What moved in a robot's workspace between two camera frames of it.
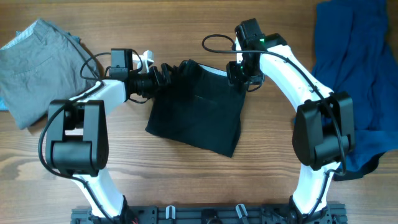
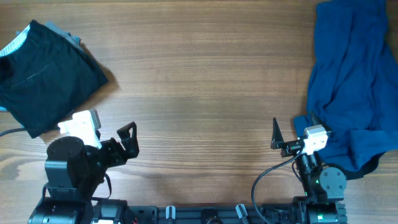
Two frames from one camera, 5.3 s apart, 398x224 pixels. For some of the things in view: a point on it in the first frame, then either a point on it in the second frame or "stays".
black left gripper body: x=157 y=76 to x=114 y=148
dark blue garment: x=353 y=55 stays
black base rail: x=332 y=214 stays
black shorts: x=201 y=109 to x=46 y=79
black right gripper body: x=234 y=73 to x=290 y=147
